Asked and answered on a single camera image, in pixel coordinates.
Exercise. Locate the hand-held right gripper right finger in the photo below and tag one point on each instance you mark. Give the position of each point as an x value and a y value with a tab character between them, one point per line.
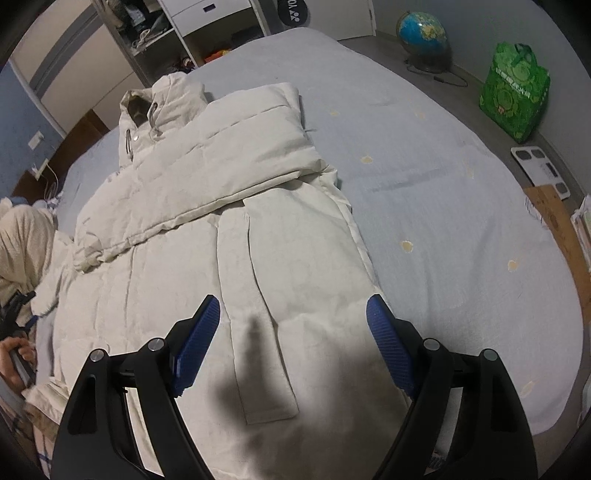
388	341

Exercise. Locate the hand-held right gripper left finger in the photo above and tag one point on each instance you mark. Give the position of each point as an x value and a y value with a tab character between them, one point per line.
198	337

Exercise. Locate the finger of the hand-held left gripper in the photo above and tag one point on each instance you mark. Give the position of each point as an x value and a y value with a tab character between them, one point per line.
18	304

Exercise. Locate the cream white puffer jacket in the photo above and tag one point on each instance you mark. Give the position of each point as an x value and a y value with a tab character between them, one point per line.
184	207

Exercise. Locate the person's left hand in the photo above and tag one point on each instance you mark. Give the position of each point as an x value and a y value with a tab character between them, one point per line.
9	364

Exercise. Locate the plaid cloth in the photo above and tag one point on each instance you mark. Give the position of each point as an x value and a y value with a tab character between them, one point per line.
39	429

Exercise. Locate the cream fleece blanket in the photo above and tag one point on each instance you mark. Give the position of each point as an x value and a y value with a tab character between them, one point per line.
21	244

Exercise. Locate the white power strip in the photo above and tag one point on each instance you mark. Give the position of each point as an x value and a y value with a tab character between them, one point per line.
40	167

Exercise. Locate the bed with light blue sheet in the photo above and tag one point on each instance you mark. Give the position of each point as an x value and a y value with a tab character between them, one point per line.
438	207

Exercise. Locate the brown wooden headboard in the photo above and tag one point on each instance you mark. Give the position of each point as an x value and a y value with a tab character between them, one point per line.
78	134

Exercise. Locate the brown cardboard sheet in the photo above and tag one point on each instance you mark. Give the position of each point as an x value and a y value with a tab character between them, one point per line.
554	217

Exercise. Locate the white paper stack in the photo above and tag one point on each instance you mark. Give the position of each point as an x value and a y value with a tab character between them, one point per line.
582	221

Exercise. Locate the white bathroom scale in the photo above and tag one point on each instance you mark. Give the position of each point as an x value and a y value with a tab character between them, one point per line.
540	168

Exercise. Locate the white and grey wardrobe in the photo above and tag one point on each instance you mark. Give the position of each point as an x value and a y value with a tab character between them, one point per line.
69	60

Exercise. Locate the green printed shopping bag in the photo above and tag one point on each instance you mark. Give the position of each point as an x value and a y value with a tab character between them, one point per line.
515	92

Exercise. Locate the orange box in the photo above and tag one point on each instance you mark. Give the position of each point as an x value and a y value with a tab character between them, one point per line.
217	55

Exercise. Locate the blue desk globe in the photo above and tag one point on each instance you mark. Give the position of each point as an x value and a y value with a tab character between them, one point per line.
422	30

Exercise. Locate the white open shelf unit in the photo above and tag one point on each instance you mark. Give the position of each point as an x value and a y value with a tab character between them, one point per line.
217	23

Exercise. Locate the white door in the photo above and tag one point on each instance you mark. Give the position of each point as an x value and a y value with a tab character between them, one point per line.
355	18

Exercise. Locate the black racket bag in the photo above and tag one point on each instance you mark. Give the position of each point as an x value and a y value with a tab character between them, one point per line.
294	13

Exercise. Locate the white wall socket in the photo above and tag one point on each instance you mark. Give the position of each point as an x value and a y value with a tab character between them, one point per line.
36	140

